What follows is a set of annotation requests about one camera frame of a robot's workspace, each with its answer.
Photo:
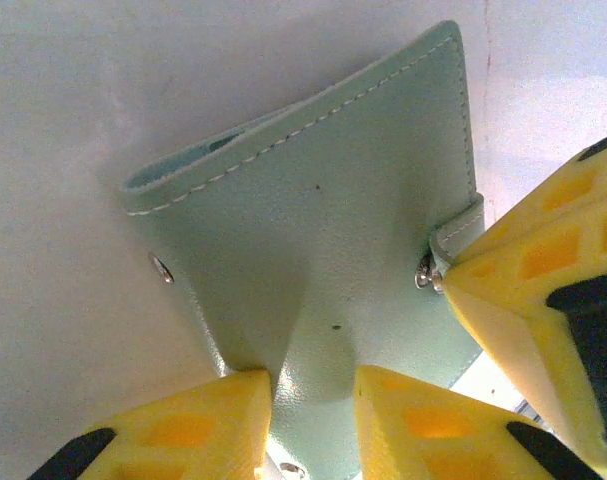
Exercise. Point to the green leather card holder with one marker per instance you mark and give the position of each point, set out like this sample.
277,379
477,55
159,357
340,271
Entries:
333,200

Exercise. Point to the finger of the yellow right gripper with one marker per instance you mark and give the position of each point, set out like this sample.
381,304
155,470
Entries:
573,195
523,310

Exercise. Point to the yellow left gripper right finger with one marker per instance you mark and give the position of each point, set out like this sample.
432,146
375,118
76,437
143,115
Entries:
433,435

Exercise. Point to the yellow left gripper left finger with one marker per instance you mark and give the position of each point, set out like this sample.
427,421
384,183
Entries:
183,435

